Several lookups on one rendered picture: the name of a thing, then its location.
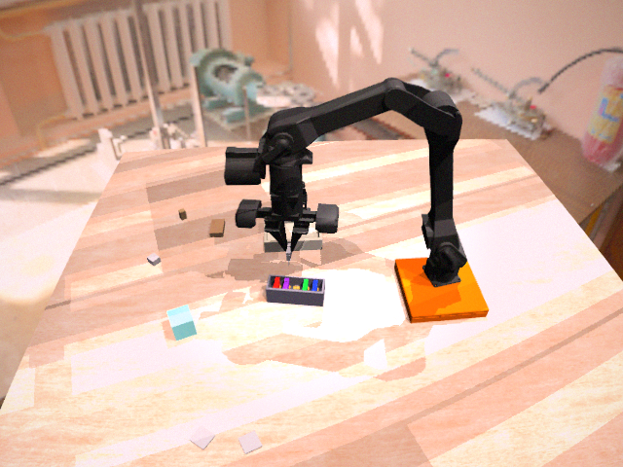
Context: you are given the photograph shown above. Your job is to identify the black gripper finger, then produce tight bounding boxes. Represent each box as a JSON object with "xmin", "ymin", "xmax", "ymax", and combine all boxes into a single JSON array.
[
  {"xmin": 264, "ymin": 221, "xmax": 287, "ymax": 251},
  {"xmin": 290, "ymin": 223, "xmax": 309, "ymax": 252}
]

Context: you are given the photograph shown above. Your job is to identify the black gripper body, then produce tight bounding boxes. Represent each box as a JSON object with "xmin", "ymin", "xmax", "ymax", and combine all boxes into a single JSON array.
[{"xmin": 236, "ymin": 183, "xmax": 339, "ymax": 234}]

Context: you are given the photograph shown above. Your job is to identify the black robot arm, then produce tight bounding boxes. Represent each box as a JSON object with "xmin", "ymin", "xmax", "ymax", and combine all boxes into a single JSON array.
[{"xmin": 224, "ymin": 77, "xmax": 468, "ymax": 288}]

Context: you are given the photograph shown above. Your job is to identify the teal block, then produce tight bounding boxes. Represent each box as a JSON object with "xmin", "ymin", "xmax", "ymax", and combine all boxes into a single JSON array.
[{"xmin": 166, "ymin": 305, "xmax": 198, "ymax": 341}]

